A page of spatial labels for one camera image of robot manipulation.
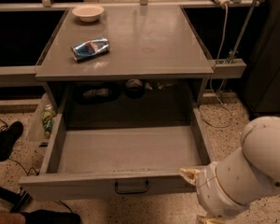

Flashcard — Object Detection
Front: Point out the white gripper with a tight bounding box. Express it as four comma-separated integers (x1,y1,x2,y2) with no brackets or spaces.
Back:
179,162,249,224

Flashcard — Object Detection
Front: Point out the grey top drawer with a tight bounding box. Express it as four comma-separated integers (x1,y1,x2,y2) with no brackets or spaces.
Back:
20,108,214,201

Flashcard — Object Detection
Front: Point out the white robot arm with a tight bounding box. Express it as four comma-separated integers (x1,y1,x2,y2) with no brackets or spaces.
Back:
179,117,280,224

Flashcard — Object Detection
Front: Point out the grey drawer cabinet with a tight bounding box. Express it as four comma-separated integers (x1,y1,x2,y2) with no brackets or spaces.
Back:
34,4,216,126

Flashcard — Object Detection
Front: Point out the dark cabinet at right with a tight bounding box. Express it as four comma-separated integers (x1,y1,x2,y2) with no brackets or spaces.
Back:
239,0,280,118

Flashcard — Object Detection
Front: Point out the person's leg with sock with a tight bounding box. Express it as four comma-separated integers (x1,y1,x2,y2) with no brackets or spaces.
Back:
0,210,81,224

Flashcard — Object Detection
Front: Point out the green plastic bottle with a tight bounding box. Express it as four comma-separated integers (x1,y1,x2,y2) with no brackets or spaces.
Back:
41,105,56,138

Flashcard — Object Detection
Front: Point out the metal diagonal rod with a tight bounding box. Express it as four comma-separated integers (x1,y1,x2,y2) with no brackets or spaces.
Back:
216,0,265,95

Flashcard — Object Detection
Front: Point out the black stand leg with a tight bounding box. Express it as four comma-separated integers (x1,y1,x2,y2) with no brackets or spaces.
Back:
0,187,30,213

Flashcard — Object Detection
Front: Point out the black shoe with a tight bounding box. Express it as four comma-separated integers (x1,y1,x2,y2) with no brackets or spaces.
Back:
0,121,23,161

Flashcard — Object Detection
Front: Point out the white ceramic bowl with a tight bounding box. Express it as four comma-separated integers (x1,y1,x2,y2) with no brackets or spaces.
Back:
72,5,105,22

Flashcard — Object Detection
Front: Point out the black top drawer handle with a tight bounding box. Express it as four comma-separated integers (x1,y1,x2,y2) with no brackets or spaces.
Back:
114,181,149,195

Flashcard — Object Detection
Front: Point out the black floor cable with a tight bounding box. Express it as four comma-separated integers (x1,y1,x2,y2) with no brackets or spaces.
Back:
0,111,74,213

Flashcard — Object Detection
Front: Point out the white hanging cable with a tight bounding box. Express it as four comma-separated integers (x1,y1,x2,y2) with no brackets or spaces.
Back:
198,3,234,130

